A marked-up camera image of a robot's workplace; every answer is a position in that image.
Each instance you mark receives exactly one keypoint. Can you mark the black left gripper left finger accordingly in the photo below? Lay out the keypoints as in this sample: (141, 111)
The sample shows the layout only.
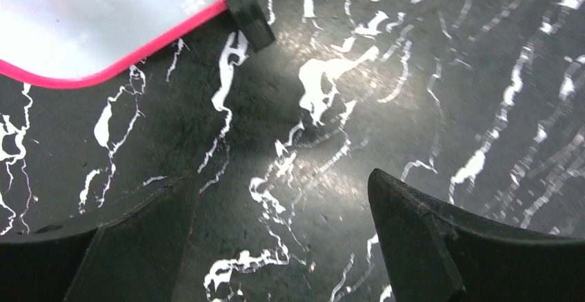
(128, 250)

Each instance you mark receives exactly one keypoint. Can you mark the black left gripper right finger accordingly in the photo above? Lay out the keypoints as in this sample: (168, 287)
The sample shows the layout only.
(435, 251)

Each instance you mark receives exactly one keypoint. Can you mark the pink framed whiteboard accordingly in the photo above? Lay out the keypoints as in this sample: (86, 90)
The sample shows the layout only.
(78, 43)

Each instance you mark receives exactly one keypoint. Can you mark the black whiteboard clip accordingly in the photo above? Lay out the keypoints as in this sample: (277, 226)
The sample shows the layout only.
(252, 22)

